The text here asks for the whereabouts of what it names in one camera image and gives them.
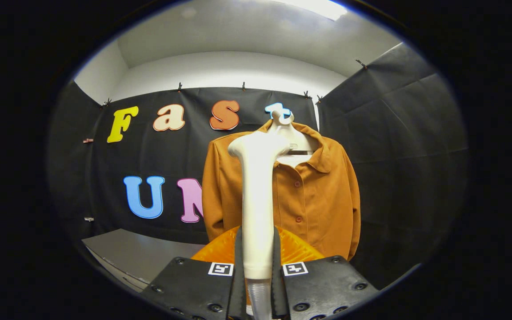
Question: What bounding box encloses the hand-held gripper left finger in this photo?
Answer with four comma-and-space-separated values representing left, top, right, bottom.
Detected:
140, 226, 248, 320

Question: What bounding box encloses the white garment hanger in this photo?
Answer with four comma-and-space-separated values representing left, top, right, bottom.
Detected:
268, 109, 314, 168

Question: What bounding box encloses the row of black clips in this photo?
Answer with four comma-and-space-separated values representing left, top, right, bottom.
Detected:
100, 59, 368, 108

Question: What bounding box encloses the grey cabinet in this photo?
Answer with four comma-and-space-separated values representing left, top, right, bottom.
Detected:
82, 229, 205, 294

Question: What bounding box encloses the long ceiling light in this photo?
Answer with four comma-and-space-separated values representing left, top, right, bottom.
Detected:
278, 0, 348, 20

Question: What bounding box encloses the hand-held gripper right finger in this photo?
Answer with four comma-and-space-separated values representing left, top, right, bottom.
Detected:
270, 226, 379, 320

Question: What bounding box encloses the orange button-up shirt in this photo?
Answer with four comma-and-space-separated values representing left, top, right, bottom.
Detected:
202, 119, 361, 262

